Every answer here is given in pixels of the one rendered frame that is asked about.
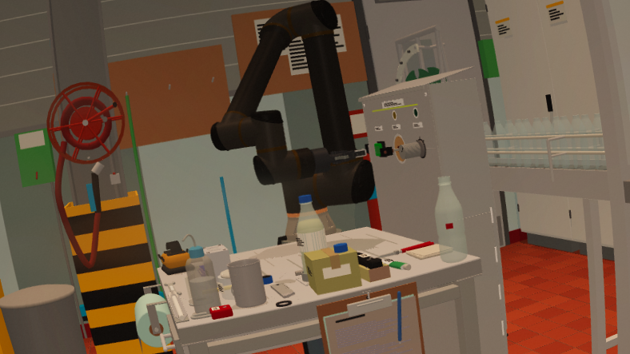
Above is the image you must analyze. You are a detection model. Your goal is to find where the grey filler control cabinet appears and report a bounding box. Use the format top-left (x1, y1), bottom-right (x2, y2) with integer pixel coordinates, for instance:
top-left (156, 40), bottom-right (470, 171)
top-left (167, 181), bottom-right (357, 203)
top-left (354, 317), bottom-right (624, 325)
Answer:
top-left (359, 66), bottom-right (499, 354)

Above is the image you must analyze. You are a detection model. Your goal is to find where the grey cup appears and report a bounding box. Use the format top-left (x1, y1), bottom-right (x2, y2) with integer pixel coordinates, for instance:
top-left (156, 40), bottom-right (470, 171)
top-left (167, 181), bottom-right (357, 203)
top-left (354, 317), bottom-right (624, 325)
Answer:
top-left (226, 257), bottom-right (269, 308)

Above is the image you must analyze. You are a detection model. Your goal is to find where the green pole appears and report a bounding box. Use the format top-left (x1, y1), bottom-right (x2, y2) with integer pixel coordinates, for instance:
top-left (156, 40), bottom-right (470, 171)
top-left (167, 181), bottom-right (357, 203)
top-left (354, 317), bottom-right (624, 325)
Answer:
top-left (125, 91), bottom-right (160, 269)

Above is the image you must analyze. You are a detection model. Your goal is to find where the white syringe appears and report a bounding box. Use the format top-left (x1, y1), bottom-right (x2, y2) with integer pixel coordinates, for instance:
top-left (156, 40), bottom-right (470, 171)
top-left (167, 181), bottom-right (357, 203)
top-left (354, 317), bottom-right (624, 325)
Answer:
top-left (164, 282), bottom-right (189, 324)

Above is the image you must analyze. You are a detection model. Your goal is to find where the red hose reel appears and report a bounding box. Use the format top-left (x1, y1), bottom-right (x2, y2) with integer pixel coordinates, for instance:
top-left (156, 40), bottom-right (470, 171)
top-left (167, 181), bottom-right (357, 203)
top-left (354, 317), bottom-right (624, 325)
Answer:
top-left (46, 82), bottom-right (126, 270)

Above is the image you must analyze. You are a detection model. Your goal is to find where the tan key tray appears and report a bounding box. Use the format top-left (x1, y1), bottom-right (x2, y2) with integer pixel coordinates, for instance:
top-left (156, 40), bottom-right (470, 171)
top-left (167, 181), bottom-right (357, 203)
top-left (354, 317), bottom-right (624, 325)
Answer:
top-left (356, 252), bottom-right (393, 283)

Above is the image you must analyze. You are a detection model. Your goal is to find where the brown clipboard with paper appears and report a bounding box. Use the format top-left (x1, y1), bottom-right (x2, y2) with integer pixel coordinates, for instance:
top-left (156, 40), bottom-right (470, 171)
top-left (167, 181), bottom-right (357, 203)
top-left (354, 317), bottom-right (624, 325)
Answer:
top-left (315, 281), bottom-right (427, 354)

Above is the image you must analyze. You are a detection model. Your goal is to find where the white work table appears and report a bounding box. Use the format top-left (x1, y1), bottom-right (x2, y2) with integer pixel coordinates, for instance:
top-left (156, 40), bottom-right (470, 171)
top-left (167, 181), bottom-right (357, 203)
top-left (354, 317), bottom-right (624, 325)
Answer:
top-left (156, 225), bottom-right (484, 354)

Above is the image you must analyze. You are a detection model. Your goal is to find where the white small box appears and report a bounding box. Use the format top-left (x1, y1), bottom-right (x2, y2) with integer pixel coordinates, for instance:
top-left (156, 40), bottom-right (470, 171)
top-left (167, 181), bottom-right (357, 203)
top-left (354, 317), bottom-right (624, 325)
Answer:
top-left (201, 244), bottom-right (232, 277)

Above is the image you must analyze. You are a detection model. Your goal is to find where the grey flat card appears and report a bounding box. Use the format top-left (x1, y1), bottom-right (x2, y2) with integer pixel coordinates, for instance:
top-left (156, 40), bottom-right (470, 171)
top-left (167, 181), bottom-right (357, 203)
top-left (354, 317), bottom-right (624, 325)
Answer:
top-left (269, 281), bottom-right (296, 300)

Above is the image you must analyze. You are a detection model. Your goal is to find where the milk bottle with blue cap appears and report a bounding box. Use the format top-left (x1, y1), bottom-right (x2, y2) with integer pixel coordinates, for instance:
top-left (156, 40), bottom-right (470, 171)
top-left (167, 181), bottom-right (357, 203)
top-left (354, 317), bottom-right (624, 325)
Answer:
top-left (294, 193), bottom-right (329, 258)

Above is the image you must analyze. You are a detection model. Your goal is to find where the clear glass beaker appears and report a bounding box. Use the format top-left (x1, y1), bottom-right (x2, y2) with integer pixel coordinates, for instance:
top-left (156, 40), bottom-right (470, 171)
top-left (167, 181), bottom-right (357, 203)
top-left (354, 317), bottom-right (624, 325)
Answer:
top-left (188, 275), bottom-right (222, 315)

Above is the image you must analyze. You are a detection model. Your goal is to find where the blue pole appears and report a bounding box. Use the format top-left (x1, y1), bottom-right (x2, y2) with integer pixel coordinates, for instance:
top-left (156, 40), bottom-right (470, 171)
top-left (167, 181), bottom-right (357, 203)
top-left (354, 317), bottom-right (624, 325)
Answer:
top-left (218, 175), bottom-right (238, 255)

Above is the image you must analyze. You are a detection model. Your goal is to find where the yellow cardboard box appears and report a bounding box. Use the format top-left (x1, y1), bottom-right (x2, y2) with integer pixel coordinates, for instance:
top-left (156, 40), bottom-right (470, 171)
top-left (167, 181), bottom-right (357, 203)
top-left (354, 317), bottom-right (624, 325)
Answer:
top-left (301, 245), bottom-right (363, 296)

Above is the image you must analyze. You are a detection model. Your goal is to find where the grey drum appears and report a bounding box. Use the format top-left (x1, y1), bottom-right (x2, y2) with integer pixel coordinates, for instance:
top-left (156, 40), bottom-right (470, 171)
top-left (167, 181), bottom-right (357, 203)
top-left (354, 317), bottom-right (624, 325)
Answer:
top-left (0, 283), bottom-right (88, 354)

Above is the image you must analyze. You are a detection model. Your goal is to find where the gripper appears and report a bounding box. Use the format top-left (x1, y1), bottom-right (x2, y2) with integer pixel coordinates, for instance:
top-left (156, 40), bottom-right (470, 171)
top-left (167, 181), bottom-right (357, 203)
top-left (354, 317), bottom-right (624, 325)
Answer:
top-left (329, 146), bottom-right (370, 161)

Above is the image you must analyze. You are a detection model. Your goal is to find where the green wall sign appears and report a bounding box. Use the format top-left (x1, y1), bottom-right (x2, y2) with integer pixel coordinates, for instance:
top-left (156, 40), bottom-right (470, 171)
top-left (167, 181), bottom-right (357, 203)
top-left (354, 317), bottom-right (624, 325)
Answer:
top-left (477, 38), bottom-right (500, 79)

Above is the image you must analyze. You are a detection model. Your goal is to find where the clear empty bottle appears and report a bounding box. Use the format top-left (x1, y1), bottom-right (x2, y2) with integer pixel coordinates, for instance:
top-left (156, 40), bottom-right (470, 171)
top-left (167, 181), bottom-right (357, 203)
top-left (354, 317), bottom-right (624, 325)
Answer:
top-left (433, 175), bottom-right (469, 264)

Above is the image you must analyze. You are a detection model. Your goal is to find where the red handled screwdriver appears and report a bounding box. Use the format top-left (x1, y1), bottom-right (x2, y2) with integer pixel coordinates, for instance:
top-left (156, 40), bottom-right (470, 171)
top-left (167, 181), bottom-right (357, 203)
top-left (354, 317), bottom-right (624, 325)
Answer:
top-left (377, 241), bottom-right (436, 259)

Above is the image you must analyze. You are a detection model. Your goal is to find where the orange black hand tool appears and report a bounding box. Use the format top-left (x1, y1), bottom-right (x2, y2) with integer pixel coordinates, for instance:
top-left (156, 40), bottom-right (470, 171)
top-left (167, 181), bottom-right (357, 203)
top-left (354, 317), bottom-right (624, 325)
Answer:
top-left (159, 239), bottom-right (192, 276)

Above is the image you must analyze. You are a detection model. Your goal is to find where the grey bottle conveyor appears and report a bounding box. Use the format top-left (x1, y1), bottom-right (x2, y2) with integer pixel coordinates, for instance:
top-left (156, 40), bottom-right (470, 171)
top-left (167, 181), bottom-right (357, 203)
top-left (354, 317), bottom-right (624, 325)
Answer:
top-left (484, 112), bottom-right (630, 354)

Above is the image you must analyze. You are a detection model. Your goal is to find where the brown notice board with papers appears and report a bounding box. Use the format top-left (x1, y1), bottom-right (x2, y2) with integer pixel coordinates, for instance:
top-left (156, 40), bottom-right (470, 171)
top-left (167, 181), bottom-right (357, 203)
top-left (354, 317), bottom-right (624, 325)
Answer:
top-left (231, 1), bottom-right (369, 96)

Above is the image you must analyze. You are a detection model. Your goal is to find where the grey filler enclosure with window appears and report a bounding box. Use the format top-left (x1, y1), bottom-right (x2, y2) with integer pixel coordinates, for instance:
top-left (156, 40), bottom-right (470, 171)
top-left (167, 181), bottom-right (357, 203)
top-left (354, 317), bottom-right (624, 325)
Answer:
top-left (349, 0), bottom-right (495, 124)

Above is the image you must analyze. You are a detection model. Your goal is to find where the tan notepad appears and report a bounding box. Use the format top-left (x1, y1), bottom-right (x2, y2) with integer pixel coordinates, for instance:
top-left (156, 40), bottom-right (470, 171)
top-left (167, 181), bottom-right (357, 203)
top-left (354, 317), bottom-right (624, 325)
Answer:
top-left (405, 243), bottom-right (454, 261)

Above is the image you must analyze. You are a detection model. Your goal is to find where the white low cupboard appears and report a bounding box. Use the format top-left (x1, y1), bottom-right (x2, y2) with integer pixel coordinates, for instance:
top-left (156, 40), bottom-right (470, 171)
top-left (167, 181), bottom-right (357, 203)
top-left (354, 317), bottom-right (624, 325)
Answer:
top-left (516, 192), bottom-right (616, 249)

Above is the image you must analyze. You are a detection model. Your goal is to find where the bare brown notice board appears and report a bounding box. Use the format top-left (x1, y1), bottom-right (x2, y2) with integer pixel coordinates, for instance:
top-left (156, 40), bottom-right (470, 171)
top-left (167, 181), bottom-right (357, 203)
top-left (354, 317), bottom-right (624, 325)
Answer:
top-left (107, 43), bottom-right (231, 149)

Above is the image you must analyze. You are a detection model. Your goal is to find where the clear wash bottle blue cap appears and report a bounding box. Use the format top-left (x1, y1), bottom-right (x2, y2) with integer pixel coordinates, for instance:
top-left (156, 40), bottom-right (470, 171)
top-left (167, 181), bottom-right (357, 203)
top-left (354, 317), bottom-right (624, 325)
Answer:
top-left (182, 233), bottom-right (209, 283)

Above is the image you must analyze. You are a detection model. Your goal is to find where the yellow black striped barrier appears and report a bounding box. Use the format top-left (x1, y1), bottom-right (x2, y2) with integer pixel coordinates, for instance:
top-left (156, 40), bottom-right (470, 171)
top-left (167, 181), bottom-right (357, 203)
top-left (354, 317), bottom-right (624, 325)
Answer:
top-left (63, 190), bottom-right (171, 354)

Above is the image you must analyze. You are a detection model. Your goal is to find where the white tall cupboard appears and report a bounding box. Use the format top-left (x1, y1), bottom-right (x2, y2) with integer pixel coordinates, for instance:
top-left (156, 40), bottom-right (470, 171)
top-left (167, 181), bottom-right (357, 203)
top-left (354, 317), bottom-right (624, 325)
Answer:
top-left (480, 0), bottom-right (594, 125)

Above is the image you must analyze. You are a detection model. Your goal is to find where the pale green paper roll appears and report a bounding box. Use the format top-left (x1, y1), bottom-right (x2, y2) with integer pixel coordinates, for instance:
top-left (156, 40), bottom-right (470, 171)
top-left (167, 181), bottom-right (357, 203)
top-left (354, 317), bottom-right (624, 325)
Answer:
top-left (134, 292), bottom-right (174, 349)

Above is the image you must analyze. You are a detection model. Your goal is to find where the black hose nozzle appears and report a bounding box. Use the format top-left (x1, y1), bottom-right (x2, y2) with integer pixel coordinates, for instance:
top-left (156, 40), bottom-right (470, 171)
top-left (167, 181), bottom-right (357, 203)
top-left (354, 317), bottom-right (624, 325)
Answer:
top-left (90, 161), bottom-right (107, 213)

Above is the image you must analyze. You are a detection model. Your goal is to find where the green wall box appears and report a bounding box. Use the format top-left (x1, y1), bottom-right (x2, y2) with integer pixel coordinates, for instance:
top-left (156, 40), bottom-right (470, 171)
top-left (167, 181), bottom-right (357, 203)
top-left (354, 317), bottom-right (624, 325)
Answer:
top-left (14, 128), bottom-right (57, 188)

